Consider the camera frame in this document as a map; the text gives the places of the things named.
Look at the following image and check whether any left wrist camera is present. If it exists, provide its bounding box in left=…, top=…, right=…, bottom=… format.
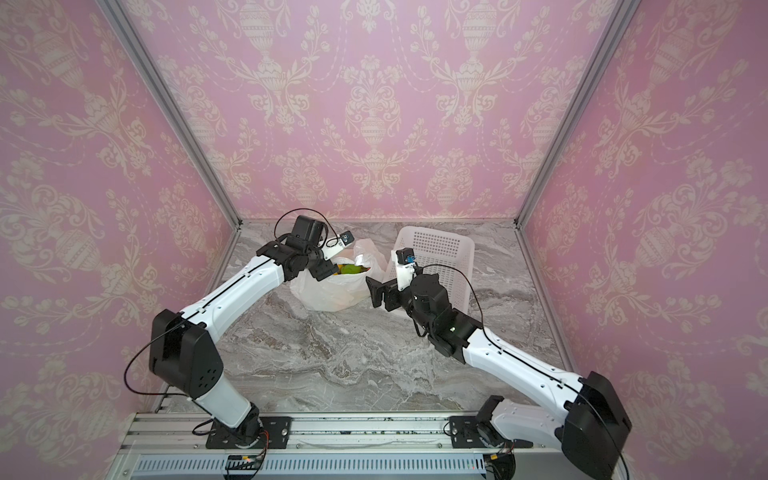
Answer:
left=322, top=231, right=355, bottom=260

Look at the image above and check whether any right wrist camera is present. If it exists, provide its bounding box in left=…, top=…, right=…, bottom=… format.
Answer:
left=392, top=248, right=416, bottom=291

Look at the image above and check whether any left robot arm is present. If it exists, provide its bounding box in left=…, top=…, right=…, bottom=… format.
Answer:
left=148, top=215, right=355, bottom=448

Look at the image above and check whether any white plastic bag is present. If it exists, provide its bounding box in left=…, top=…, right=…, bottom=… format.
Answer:
left=289, top=238, right=387, bottom=312

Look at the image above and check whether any green yellow mango toy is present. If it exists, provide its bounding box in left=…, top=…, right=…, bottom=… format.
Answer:
left=337, top=264, right=369, bottom=275

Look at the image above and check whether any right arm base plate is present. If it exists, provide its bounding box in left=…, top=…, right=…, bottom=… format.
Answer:
left=446, top=416, right=534, bottom=449

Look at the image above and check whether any aluminium front rail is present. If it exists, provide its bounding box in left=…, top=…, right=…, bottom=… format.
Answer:
left=120, top=405, right=560, bottom=453

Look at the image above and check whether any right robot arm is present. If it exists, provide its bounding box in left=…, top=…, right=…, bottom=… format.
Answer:
left=366, top=273, right=632, bottom=479

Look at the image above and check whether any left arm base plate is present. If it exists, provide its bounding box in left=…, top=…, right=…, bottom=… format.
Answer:
left=205, top=416, right=293, bottom=450

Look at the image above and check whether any right aluminium corner post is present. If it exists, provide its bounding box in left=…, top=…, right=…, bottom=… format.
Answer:
left=516, top=0, right=641, bottom=230

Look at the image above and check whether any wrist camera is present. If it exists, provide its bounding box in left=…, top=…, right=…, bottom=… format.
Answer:
left=392, top=248, right=416, bottom=291
left=322, top=231, right=355, bottom=260

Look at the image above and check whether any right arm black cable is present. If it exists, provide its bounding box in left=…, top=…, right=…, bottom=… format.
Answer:
left=413, top=262, right=631, bottom=480

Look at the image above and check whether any left aluminium corner post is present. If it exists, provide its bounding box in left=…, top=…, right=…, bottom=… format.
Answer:
left=96, top=0, right=242, bottom=230

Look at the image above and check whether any aluminium corner post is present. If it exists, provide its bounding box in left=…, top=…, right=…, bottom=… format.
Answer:
left=96, top=0, right=242, bottom=230
left=516, top=0, right=641, bottom=230

